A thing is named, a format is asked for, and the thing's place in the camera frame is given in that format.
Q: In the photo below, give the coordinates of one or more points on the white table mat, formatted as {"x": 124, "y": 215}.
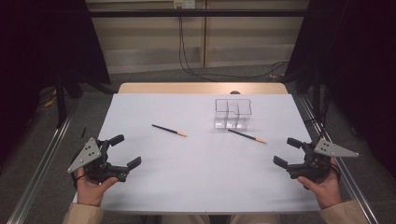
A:
{"x": 193, "y": 177}

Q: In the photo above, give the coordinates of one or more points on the aluminium rail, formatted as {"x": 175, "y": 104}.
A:
{"x": 49, "y": 155}
{"x": 350, "y": 183}

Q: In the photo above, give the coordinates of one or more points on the small black stick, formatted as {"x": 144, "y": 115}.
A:
{"x": 83, "y": 132}

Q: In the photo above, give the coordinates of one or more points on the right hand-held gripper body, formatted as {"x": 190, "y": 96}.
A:
{"x": 314, "y": 166}

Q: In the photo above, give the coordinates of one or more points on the black metal stand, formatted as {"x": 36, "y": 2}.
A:
{"x": 60, "y": 102}

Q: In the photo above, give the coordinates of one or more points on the small dark round object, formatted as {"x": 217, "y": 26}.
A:
{"x": 235, "y": 92}

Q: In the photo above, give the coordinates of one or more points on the black curtain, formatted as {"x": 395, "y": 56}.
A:
{"x": 358, "y": 62}
{"x": 46, "y": 40}

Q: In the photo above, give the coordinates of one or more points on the person's left hand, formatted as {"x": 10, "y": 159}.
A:
{"x": 90, "y": 193}

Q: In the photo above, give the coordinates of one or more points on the white wall socket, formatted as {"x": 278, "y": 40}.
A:
{"x": 184, "y": 3}

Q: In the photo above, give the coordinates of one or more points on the clear plastic organizer box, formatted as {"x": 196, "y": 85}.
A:
{"x": 232, "y": 120}

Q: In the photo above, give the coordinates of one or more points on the black pencil with orange end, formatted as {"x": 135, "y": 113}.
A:
{"x": 246, "y": 136}
{"x": 168, "y": 130}

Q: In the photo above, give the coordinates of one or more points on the person's right hand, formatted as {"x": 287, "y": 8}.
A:
{"x": 328, "y": 191}

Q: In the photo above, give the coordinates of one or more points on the wooden table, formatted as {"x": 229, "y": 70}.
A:
{"x": 186, "y": 88}

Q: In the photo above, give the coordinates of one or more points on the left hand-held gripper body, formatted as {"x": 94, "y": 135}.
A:
{"x": 90, "y": 154}

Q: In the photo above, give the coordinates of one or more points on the black horizontal bar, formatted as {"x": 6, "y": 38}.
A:
{"x": 155, "y": 13}

